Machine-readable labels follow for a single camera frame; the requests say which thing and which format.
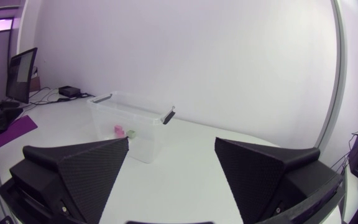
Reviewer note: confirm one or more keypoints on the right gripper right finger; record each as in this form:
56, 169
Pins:
259, 177

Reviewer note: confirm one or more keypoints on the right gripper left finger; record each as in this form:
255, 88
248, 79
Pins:
82, 174

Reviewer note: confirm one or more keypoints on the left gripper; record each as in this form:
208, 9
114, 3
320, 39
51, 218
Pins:
7, 115

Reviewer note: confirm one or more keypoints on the clear plastic container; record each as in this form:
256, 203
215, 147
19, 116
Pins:
129, 122

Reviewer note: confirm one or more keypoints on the dark mat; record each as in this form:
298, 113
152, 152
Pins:
13, 131

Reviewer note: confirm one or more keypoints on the dark screen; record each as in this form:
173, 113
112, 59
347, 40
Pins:
21, 75

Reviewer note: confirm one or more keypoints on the pink toy brick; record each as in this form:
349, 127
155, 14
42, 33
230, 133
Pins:
118, 131

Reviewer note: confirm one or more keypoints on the green toy brick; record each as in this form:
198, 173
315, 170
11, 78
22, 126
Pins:
131, 133

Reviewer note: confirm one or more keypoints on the black power brick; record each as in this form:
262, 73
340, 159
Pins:
69, 91

